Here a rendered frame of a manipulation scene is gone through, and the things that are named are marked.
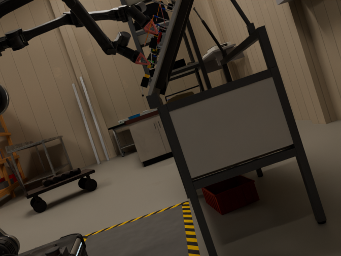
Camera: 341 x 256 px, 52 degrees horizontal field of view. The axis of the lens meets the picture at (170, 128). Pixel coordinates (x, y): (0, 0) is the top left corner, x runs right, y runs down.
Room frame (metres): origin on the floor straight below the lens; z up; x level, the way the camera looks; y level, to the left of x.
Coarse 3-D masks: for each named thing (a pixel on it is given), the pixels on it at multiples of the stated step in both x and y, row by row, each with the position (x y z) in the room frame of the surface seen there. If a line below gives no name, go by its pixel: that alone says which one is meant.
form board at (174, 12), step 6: (180, 0) 1.66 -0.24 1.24; (174, 12) 1.66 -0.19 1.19; (174, 18) 1.66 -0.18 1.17; (174, 24) 1.78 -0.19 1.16; (168, 30) 1.66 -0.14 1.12; (168, 36) 1.66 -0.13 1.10; (168, 42) 1.77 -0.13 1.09; (162, 48) 1.66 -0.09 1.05; (162, 54) 1.66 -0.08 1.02; (162, 60) 1.73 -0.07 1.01; (156, 66) 1.66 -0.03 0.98; (156, 72) 1.66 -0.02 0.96; (156, 78) 1.67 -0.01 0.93; (150, 90) 1.66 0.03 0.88; (156, 90) 2.05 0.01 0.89
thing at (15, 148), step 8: (16, 144) 7.55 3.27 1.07; (24, 144) 8.10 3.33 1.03; (32, 144) 6.92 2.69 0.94; (40, 144) 8.70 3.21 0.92; (8, 152) 6.87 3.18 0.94; (40, 160) 8.77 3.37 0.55; (48, 160) 6.97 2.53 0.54; (16, 168) 6.90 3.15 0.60; (56, 168) 8.30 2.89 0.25; (72, 168) 8.85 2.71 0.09; (40, 176) 7.47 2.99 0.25; (48, 176) 6.99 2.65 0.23; (24, 184) 6.94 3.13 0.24
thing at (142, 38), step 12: (120, 0) 2.89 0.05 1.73; (132, 0) 3.32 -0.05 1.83; (144, 0) 3.43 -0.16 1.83; (132, 24) 2.89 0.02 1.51; (168, 24) 2.89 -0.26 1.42; (132, 36) 2.89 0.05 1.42; (144, 36) 3.12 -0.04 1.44; (192, 36) 2.88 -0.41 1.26; (144, 60) 2.89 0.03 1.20; (192, 60) 3.43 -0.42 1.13; (180, 72) 2.89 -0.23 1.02; (192, 72) 3.44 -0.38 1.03; (204, 72) 2.88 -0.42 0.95; (228, 168) 3.43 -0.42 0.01
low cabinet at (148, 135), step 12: (132, 120) 5.43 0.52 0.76; (144, 120) 5.47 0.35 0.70; (156, 120) 5.49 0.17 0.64; (132, 132) 5.45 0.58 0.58; (144, 132) 5.47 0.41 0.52; (156, 132) 5.49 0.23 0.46; (144, 144) 5.46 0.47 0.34; (156, 144) 5.48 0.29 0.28; (168, 144) 5.50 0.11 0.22; (144, 156) 5.45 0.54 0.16; (156, 156) 5.47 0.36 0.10; (168, 156) 5.54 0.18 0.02
